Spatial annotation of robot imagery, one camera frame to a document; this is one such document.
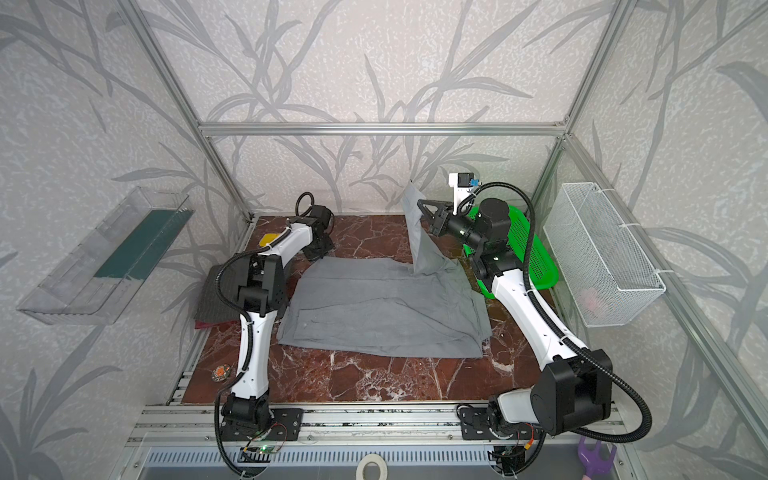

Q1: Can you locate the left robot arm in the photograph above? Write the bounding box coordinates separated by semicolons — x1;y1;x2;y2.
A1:
215;192;334;439

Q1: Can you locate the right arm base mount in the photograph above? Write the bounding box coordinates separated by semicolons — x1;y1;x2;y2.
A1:
455;403;541;478

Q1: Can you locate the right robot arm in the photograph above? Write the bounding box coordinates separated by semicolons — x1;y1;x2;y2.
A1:
416;179;653;444

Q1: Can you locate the green plastic basket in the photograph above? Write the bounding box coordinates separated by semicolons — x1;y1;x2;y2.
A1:
452;198;559;299

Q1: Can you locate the white tape roll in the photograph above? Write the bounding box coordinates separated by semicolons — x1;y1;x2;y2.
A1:
355;453;389;480

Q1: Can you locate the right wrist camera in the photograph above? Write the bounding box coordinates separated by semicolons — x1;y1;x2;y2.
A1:
448;172;480;215

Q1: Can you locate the yellow toy hammer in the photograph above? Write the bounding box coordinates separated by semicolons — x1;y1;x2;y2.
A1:
258;233;280;247

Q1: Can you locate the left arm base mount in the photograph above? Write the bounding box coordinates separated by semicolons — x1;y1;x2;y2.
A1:
220;408;304;465

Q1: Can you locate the pink item in wire basket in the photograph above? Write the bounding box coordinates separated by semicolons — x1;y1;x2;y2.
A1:
577;288;606;318

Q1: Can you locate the purple plastic toy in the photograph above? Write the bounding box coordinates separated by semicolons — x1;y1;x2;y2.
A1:
577;436;617;480

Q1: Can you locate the clear acrylic wall shelf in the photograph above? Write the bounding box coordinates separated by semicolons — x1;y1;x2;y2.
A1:
17;187;194;326

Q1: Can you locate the small orange round object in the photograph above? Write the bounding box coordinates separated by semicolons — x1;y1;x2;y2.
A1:
211;364;232;383

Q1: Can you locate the white wire mesh basket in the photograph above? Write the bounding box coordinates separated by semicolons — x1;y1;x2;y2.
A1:
543;182;666;328

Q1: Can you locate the light grey long sleeve shirt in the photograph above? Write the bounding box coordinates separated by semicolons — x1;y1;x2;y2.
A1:
277;186;492;358

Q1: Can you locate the dark striped folded shirt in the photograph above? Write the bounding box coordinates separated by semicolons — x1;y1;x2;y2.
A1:
193;261;247;329

